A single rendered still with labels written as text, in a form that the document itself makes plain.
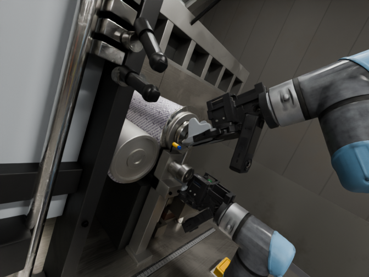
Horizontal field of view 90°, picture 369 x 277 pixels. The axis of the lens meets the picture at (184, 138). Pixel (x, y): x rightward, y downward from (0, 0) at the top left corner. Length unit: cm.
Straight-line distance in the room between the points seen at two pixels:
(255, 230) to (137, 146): 31
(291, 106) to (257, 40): 275
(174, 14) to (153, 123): 48
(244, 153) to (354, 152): 15
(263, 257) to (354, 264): 226
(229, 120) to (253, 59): 262
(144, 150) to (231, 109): 21
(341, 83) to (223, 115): 18
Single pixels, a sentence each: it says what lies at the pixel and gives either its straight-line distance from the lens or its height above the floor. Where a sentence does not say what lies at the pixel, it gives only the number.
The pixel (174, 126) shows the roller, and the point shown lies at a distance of 44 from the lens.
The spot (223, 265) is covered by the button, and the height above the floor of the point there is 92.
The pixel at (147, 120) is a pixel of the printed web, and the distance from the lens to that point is 49.
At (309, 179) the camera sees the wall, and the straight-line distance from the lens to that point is 254.
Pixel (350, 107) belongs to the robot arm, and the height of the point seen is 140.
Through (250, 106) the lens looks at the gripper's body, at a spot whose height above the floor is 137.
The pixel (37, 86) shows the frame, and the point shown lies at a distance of 20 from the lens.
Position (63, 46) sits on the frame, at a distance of 20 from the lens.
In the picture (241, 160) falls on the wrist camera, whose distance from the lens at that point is 36.
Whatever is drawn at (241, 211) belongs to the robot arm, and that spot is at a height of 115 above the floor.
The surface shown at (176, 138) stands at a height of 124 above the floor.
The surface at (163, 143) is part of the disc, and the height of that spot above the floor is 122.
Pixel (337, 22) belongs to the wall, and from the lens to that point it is 291.
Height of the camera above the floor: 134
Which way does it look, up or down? 12 degrees down
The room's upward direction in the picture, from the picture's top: 22 degrees clockwise
